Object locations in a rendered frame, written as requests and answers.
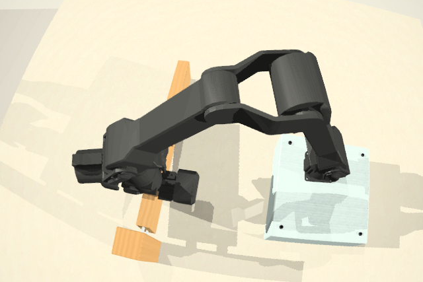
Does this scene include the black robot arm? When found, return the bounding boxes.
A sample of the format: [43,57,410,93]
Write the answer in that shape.
[71,49,350,185]

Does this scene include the long wooden rail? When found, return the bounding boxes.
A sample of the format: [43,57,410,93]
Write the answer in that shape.
[136,60,191,234]

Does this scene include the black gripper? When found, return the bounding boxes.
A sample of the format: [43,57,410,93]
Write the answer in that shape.
[100,168,200,205]

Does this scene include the wooden post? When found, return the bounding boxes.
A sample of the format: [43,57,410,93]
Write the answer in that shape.
[112,227,161,263]

